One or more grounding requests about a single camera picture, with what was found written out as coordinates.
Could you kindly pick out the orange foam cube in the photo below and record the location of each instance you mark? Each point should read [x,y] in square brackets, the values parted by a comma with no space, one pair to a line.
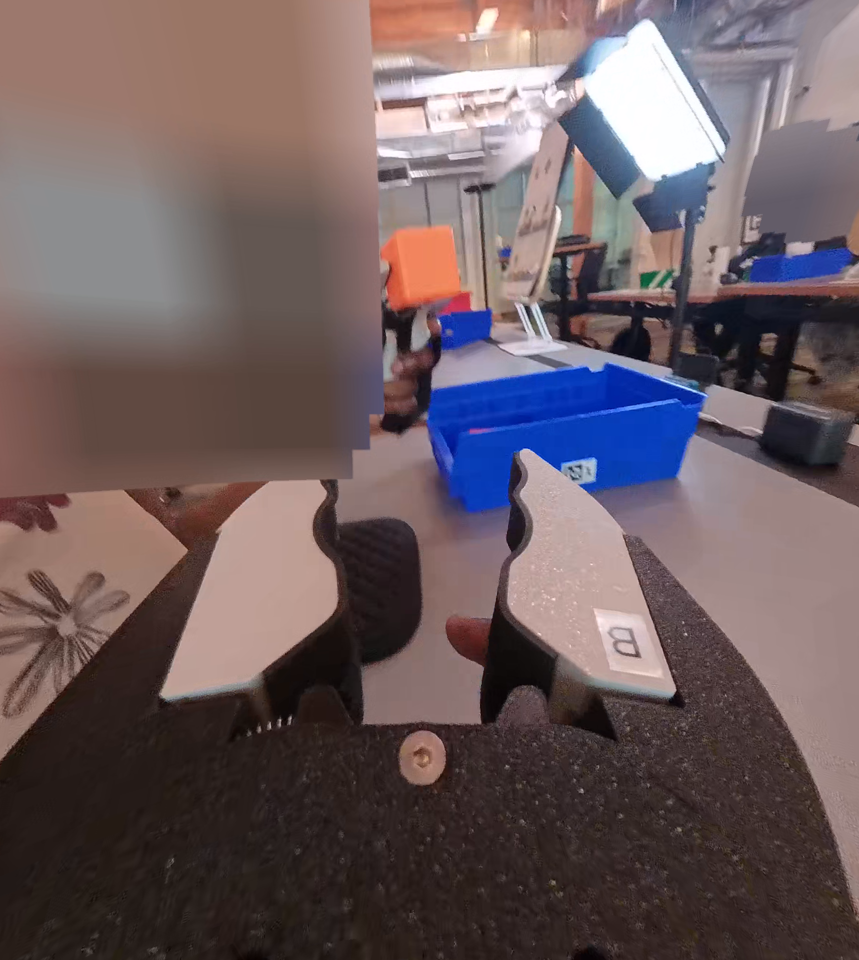
[422,266]

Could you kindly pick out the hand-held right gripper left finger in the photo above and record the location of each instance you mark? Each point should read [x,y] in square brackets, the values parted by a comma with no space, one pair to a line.
[257,585]

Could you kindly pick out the wooden desk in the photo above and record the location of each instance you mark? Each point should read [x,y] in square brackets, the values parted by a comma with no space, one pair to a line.
[774,289]

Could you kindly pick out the red plastic bin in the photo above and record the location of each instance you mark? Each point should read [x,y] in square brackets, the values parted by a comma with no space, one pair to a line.
[458,304]

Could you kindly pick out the person's left forearm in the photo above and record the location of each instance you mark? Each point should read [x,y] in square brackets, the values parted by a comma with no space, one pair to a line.
[197,510]

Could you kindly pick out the dark grey power station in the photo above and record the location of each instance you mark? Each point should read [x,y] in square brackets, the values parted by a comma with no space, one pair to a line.
[804,435]

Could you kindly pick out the black box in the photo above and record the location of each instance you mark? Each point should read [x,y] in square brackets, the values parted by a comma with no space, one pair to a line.
[698,369]

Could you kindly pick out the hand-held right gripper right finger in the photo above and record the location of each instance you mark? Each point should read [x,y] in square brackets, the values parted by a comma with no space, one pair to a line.
[579,585]

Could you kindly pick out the black light stand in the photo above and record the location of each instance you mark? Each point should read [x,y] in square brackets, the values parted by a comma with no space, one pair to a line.
[688,285]

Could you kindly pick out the black office chair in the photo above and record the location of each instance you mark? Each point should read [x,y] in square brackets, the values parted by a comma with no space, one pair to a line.
[583,285]

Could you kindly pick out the person's printed shirt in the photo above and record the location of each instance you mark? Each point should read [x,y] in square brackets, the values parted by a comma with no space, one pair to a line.
[62,600]

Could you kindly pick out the green box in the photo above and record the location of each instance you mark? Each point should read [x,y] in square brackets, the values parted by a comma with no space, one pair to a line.
[654,279]

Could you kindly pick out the blue plastic bin with tag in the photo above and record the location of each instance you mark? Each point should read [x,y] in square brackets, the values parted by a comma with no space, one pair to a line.
[549,427]

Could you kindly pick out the white printed board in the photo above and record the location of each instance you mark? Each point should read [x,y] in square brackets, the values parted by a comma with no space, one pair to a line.
[542,225]

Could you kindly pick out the studio light panel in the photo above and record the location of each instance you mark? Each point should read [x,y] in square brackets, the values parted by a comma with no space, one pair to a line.
[647,97]

